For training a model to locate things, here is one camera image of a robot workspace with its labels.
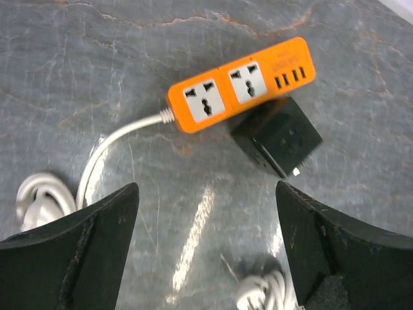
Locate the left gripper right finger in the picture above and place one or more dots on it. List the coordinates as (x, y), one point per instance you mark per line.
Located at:
(374, 264)

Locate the orange power strip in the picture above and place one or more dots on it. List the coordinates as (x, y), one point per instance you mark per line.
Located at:
(218, 94)

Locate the black cube socket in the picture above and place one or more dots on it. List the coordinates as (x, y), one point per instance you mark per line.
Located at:
(277, 137)

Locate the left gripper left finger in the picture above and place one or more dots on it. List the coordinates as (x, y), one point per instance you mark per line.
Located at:
(75, 262)

